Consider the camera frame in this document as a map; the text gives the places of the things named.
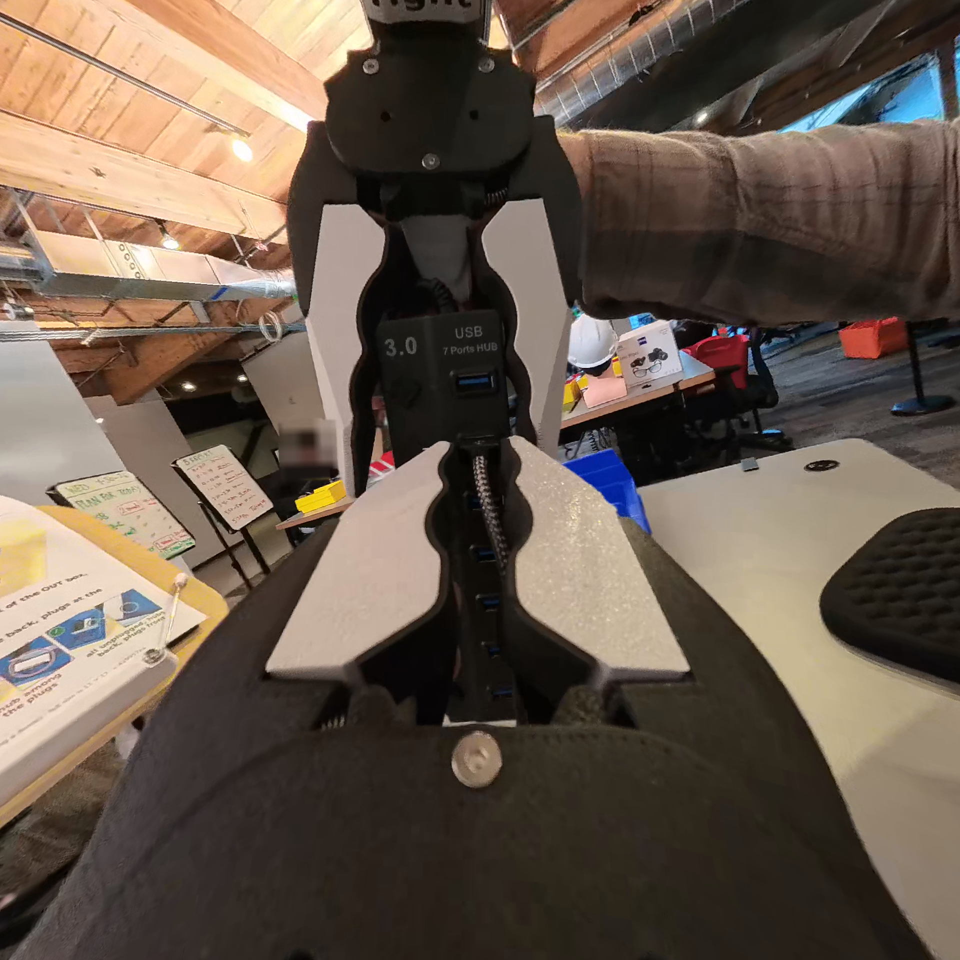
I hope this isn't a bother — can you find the person's right forearm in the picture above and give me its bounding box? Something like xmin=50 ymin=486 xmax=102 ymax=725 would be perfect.
xmin=558 ymin=118 xmax=960 ymax=329

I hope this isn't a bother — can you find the pink mannequin head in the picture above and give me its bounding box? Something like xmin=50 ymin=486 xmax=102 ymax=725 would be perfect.
xmin=579 ymin=366 xmax=628 ymax=411

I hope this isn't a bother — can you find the grey braided usb cable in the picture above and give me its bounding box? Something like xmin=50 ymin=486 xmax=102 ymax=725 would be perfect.
xmin=453 ymin=437 xmax=515 ymax=594

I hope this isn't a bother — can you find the blue plastic bin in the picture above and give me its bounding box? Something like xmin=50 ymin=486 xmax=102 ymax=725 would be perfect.
xmin=562 ymin=448 xmax=652 ymax=536

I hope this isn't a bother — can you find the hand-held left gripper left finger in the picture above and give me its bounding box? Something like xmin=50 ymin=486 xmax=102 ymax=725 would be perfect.
xmin=264 ymin=441 xmax=460 ymax=725

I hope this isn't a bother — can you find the grey wood-edged desk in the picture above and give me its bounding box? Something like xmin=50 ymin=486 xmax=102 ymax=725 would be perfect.
xmin=558 ymin=348 xmax=717 ymax=455

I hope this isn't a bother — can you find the whiteboard with green writing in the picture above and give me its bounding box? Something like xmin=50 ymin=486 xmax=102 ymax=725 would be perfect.
xmin=47 ymin=470 xmax=198 ymax=561

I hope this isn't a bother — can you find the black whiteboard stand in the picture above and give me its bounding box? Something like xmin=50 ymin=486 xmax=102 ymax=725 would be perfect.
xmin=196 ymin=498 xmax=273 ymax=595

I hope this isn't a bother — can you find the red fabric bag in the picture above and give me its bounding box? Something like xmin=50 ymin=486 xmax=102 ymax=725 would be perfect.
xmin=681 ymin=333 xmax=753 ymax=371

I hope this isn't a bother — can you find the whiteboard with red underlines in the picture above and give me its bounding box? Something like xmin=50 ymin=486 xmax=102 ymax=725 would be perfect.
xmin=171 ymin=443 xmax=276 ymax=533

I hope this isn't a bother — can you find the orange fabric bin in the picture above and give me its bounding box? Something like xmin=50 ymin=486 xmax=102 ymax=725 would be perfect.
xmin=837 ymin=315 xmax=911 ymax=360

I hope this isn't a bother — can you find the black office chair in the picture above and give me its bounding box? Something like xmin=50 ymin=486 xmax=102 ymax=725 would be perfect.
xmin=693 ymin=326 xmax=795 ymax=460

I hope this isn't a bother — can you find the black seven-port usb hub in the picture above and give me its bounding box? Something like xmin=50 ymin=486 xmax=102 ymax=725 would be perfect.
xmin=373 ymin=309 xmax=520 ymax=725

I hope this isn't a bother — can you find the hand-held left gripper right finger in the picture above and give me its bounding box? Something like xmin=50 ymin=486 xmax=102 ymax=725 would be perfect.
xmin=499 ymin=436 xmax=693 ymax=725

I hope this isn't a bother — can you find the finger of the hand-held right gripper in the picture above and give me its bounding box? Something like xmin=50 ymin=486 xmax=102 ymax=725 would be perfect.
xmin=303 ymin=202 xmax=393 ymax=500
xmin=478 ymin=195 xmax=577 ymax=461

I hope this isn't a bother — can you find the black stanchion post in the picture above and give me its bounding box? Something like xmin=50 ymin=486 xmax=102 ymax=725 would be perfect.
xmin=890 ymin=321 xmax=956 ymax=418

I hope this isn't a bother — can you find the black textured cushion pad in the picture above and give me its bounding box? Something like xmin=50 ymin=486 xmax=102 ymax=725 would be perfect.
xmin=819 ymin=507 xmax=960 ymax=686

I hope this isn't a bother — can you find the white printed carton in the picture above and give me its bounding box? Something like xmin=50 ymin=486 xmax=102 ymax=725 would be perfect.
xmin=615 ymin=320 xmax=684 ymax=390

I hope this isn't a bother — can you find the white hard hat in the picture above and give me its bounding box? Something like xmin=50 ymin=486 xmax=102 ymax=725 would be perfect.
xmin=567 ymin=312 xmax=621 ymax=370

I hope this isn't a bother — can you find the silver ceiling air duct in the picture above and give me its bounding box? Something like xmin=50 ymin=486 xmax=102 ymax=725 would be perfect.
xmin=0 ymin=0 xmax=901 ymax=305

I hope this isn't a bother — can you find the grey office desk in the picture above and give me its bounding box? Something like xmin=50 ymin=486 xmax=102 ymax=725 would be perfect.
xmin=275 ymin=497 xmax=355 ymax=532

